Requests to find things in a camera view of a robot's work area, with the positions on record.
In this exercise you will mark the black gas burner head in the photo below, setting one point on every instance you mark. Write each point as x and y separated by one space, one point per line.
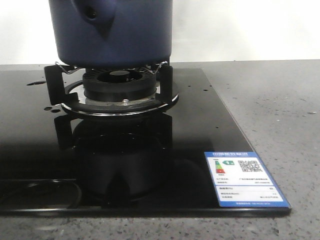
116 85

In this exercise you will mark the black pot support grate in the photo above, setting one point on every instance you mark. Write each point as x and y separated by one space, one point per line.
73 100

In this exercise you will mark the dark blue cooking pot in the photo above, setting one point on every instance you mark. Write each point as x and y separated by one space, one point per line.
103 34

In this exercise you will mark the black glass gas cooktop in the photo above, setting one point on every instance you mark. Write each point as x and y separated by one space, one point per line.
54 164

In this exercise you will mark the blue energy label sticker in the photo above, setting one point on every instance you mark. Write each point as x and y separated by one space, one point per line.
241 179

